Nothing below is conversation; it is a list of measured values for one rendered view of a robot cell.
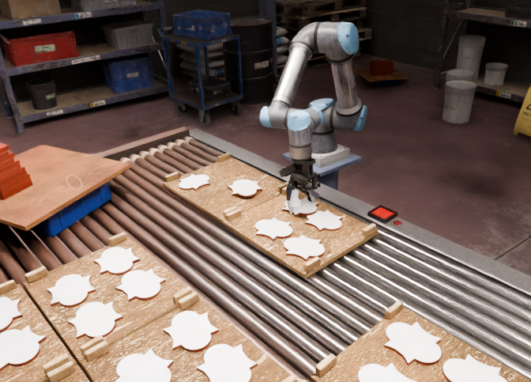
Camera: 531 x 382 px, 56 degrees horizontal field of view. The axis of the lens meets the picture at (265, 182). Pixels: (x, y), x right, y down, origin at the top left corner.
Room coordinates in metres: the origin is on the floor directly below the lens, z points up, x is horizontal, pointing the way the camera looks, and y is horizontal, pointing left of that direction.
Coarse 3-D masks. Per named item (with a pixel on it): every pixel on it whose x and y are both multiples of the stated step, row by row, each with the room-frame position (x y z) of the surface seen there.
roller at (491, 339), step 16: (160, 160) 2.10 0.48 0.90; (352, 256) 1.28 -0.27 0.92; (368, 272) 1.20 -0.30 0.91; (400, 288) 1.12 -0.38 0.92; (416, 304) 1.06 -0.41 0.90; (432, 304) 1.04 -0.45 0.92; (448, 320) 0.99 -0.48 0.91; (464, 320) 0.97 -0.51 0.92; (480, 336) 0.93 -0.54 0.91; (496, 336) 0.92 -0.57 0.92; (512, 352) 0.87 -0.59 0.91; (528, 352) 0.86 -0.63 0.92; (528, 368) 0.83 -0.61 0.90
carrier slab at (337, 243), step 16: (256, 208) 1.57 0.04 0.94; (272, 208) 1.56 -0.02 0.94; (320, 208) 1.55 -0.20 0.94; (224, 224) 1.48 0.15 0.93; (240, 224) 1.46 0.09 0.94; (304, 224) 1.45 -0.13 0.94; (352, 224) 1.43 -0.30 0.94; (256, 240) 1.36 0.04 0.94; (272, 240) 1.35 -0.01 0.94; (336, 240) 1.34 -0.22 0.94; (352, 240) 1.34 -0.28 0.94; (272, 256) 1.28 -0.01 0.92; (288, 256) 1.26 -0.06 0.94; (336, 256) 1.26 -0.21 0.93; (304, 272) 1.18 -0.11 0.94
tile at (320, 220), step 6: (312, 216) 1.48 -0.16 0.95; (318, 216) 1.48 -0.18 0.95; (324, 216) 1.48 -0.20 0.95; (330, 216) 1.48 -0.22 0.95; (336, 216) 1.47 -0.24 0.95; (306, 222) 1.44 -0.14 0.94; (312, 222) 1.44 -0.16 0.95; (318, 222) 1.44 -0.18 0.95; (324, 222) 1.44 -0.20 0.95; (330, 222) 1.44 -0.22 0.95; (336, 222) 1.43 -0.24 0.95; (318, 228) 1.40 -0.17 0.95; (324, 228) 1.41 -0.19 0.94; (330, 228) 1.40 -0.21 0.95; (336, 228) 1.40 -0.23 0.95
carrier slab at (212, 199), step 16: (224, 176) 1.83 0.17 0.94; (240, 176) 1.83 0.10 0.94; (256, 176) 1.82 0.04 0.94; (176, 192) 1.72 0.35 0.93; (192, 192) 1.71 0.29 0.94; (208, 192) 1.70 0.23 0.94; (224, 192) 1.70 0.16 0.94; (272, 192) 1.68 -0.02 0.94; (208, 208) 1.58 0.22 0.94; (224, 208) 1.57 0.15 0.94; (240, 208) 1.57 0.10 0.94
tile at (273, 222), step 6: (258, 222) 1.45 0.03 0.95; (264, 222) 1.45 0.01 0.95; (270, 222) 1.45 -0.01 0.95; (276, 222) 1.45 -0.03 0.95; (282, 222) 1.45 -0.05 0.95; (288, 222) 1.45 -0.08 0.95; (258, 228) 1.42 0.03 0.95; (264, 228) 1.42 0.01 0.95; (270, 228) 1.41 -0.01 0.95; (276, 228) 1.41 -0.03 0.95; (282, 228) 1.41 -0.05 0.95; (288, 228) 1.41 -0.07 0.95; (258, 234) 1.39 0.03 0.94; (264, 234) 1.38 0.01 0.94; (270, 234) 1.38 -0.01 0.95; (276, 234) 1.38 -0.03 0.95; (282, 234) 1.37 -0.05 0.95; (288, 234) 1.37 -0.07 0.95
